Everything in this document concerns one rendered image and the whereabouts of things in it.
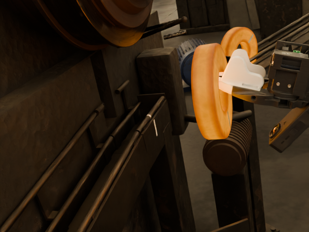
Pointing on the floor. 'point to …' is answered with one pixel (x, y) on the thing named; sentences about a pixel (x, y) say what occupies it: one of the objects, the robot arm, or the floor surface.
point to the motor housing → (231, 174)
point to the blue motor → (187, 60)
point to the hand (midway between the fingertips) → (212, 80)
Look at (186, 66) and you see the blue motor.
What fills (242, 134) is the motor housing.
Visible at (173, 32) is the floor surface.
